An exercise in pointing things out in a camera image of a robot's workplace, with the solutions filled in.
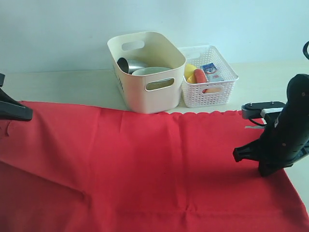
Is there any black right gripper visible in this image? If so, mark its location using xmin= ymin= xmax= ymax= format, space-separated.
xmin=233 ymin=103 xmax=309 ymax=177

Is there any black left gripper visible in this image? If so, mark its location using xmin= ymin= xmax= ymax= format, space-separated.
xmin=0 ymin=73 xmax=33 ymax=121

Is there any red cloth placemat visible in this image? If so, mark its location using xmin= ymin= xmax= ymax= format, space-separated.
xmin=0 ymin=101 xmax=309 ymax=232

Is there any brown egg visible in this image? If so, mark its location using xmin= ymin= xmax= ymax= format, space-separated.
xmin=205 ymin=87 xmax=222 ymax=93

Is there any blue white milk carton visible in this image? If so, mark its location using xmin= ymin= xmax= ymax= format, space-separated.
xmin=200 ymin=63 xmax=224 ymax=82

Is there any small red strawberry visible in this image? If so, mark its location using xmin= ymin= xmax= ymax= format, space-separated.
xmin=194 ymin=69 xmax=208 ymax=84

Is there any orange cheese wedge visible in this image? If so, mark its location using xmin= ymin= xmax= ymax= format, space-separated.
xmin=186 ymin=74 xmax=196 ymax=84

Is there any yellow lemon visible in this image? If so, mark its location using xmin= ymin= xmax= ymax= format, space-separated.
xmin=184 ymin=64 xmax=197 ymax=79

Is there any stainless steel cup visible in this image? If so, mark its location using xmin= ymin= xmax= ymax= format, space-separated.
xmin=117 ymin=57 xmax=149 ymax=74

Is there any grey ceramic bowl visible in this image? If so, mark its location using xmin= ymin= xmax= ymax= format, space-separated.
xmin=132 ymin=67 xmax=174 ymax=91

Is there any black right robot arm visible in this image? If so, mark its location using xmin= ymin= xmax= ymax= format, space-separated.
xmin=233 ymin=74 xmax=309 ymax=176

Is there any cream plastic bin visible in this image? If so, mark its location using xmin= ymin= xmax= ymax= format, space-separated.
xmin=107 ymin=31 xmax=186 ymax=114

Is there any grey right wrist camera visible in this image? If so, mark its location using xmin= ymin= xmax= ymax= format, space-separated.
xmin=241 ymin=101 xmax=285 ymax=119

